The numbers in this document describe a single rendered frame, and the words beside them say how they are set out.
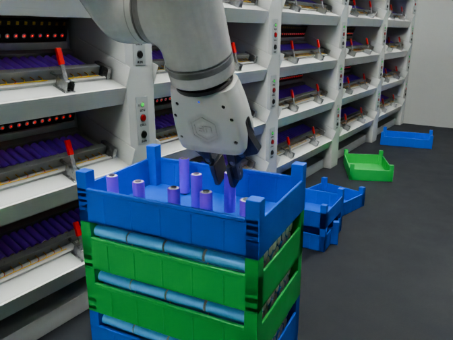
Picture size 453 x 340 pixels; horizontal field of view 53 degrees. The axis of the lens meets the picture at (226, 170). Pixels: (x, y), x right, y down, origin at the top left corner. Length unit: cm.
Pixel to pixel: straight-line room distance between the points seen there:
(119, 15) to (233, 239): 30
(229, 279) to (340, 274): 81
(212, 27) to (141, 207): 27
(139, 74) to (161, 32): 65
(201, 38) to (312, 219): 105
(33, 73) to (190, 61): 58
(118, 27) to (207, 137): 18
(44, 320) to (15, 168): 37
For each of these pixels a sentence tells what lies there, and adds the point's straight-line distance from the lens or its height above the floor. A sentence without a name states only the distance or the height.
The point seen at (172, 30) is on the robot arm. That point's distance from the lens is 53.
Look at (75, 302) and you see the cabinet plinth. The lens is 124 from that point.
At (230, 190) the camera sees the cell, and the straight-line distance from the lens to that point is 69.
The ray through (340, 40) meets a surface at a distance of 235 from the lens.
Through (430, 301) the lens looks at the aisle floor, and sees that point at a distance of 137.
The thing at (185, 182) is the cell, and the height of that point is 43.
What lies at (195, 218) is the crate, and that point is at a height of 44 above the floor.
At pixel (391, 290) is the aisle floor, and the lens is 138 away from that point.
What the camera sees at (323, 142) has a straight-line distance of 233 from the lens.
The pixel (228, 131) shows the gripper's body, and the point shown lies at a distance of 59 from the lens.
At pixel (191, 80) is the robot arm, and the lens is 55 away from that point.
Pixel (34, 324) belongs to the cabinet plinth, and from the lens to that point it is 119.
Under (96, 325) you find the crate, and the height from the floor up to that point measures 21.
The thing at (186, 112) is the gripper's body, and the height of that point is 58.
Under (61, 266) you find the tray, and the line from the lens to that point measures 115.
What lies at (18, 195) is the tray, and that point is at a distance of 103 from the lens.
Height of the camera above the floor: 68
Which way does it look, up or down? 17 degrees down
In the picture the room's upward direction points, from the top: straight up
